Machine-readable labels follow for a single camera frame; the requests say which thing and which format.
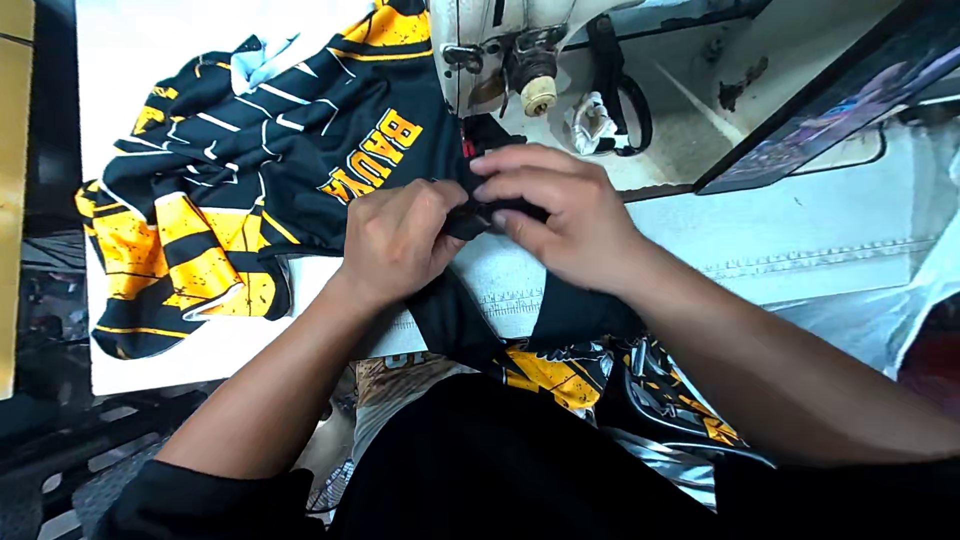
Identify black metal machine stand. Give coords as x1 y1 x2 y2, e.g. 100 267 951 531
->
0 381 226 540

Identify white sewing table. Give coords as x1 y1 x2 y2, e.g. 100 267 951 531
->
75 0 960 396

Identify person's left forearm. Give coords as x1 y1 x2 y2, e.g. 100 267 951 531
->
155 271 384 480

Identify black strap loop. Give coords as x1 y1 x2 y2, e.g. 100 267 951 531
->
586 15 654 158

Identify dark framed glossy panel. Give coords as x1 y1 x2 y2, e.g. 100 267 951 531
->
694 0 960 196

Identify person's right hand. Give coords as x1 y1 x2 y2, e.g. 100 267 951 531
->
469 144 652 298

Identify translucent white plastic sheet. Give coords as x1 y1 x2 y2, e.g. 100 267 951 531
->
765 120 960 382

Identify person's left hand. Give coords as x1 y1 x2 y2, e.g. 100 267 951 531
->
342 177 470 309

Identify person's body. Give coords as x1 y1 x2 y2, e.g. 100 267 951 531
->
94 372 960 540

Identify white sewing machine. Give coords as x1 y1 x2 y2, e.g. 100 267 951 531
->
429 0 960 202

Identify yellow wooden board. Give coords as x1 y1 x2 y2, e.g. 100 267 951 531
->
0 0 36 401

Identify black yellow printed jersey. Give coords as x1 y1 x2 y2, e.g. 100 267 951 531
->
74 0 648 411

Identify black yellow fabric pile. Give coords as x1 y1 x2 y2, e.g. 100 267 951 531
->
598 336 777 469

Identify person's right forearm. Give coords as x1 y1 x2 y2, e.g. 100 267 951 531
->
619 238 960 468

